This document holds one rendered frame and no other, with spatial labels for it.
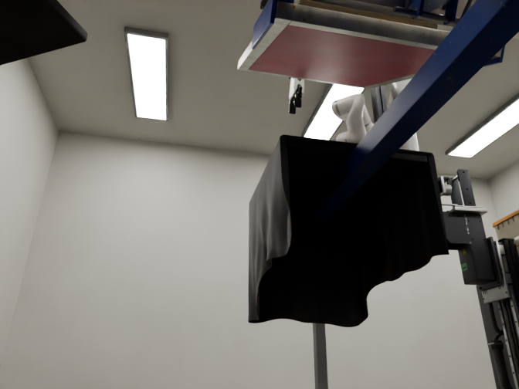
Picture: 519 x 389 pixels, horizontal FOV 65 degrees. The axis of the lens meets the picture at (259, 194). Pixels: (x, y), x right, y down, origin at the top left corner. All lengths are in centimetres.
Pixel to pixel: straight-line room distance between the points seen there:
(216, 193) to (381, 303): 235
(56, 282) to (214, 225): 174
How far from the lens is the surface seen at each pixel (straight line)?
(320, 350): 172
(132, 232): 479
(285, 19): 102
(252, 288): 138
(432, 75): 85
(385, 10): 103
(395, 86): 177
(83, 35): 87
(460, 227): 191
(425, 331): 541
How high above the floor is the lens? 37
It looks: 24 degrees up
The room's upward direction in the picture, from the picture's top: 1 degrees clockwise
